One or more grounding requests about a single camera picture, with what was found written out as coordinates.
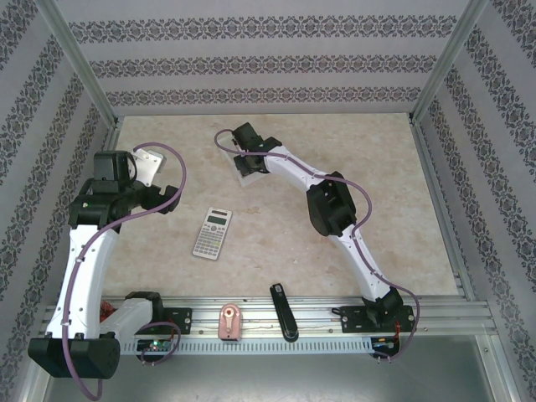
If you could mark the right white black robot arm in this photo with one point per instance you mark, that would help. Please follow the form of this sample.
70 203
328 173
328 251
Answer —
335 201

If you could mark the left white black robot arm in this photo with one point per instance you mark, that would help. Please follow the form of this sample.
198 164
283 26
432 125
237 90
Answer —
90 259

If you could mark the white scientific calculator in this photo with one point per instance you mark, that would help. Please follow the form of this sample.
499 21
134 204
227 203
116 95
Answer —
212 233

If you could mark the black stapler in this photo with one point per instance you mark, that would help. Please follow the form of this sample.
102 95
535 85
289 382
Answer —
284 312

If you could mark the green circuit board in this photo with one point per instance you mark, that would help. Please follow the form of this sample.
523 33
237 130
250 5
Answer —
157 346
385 343

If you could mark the pink tape dispenser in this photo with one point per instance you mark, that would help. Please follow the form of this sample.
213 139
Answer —
230 322

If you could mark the aluminium side rail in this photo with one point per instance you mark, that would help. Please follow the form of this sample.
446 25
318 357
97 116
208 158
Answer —
444 209
111 138

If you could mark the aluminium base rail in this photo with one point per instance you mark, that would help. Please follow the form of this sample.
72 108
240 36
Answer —
259 307

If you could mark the aluminium frame post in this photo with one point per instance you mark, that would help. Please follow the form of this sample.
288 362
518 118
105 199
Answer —
452 58

